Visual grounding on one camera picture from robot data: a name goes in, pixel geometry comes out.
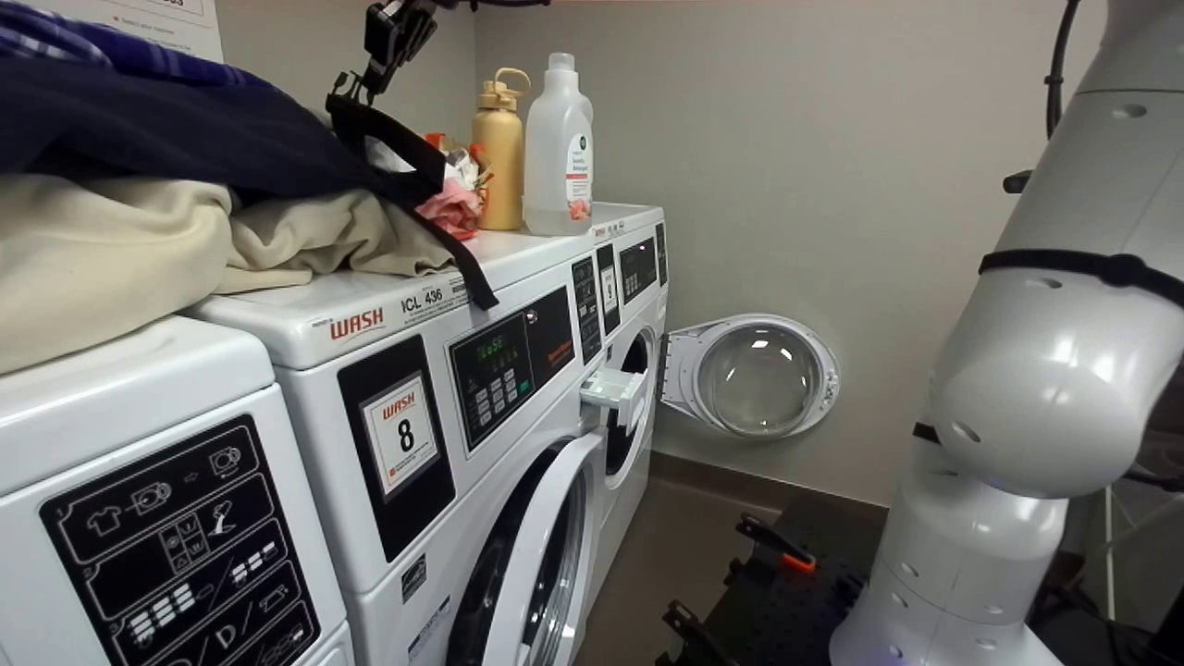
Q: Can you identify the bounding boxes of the pink crumpled cloth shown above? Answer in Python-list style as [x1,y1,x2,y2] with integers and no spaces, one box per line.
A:
[419,152,484,242]

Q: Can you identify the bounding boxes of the far washer open door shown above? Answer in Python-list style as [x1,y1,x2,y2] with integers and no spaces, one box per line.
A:
[664,311,842,442]

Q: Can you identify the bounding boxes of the gold spray bottle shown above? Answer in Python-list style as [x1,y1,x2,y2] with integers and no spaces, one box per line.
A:
[475,66,531,232]

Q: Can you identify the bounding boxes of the beige cloth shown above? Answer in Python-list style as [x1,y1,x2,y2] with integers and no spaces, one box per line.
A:
[0,174,451,375]

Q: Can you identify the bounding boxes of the white left washing machine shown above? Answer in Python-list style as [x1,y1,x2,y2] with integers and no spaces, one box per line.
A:
[0,317,357,666]

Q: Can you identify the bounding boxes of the white far washing machine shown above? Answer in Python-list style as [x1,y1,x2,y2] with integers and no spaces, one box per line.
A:
[573,203,671,590]

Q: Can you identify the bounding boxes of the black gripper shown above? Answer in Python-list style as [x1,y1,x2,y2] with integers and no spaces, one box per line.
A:
[363,0,436,94]

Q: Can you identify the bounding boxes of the clear plastic jug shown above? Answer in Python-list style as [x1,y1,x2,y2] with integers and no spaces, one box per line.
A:
[525,51,595,232]

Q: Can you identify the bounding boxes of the white washer door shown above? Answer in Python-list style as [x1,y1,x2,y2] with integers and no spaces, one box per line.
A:
[445,437,600,666]

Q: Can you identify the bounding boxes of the white washer number eight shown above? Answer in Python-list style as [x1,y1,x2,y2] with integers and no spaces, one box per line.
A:
[199,232,588,666]

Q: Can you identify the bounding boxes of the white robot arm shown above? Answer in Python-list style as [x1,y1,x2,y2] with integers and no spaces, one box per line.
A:
[831,0,1184,666]

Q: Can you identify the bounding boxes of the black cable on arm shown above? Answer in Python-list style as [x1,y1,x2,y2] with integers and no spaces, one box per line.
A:
[1001,0,1090,199]

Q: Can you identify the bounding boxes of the black orange floor equipment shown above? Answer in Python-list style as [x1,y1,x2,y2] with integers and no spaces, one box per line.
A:
[655,516,861,666]

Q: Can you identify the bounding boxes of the black backpack strap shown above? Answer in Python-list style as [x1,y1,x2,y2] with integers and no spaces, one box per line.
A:
[321,70,505,316]

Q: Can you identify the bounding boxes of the white washing machine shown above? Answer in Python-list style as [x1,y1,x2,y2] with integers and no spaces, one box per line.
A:
[0,317,357,666]
[573,203,671,590]

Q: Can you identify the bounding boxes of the dark navy backpack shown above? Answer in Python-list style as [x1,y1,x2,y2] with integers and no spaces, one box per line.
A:
[0,3,451,211]

